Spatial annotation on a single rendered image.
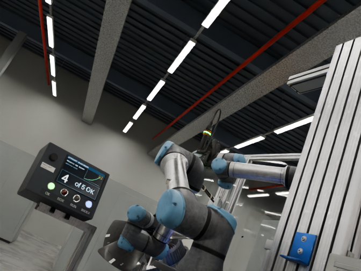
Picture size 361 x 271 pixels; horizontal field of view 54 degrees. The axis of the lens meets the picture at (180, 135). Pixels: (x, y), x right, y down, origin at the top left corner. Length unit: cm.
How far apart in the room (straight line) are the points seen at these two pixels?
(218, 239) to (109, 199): 634
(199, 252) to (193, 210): 13
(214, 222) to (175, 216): 13
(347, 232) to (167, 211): 51
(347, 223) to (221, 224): 37
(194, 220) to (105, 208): 634
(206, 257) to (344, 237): 40
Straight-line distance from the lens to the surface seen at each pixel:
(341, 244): 106
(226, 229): 119
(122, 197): 748
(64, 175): 134
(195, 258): 117
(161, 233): 161
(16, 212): 899
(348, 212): 108
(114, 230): 226
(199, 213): 114
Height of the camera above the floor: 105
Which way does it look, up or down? 18 degrees up
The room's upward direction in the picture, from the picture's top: 24 degrees clockwise
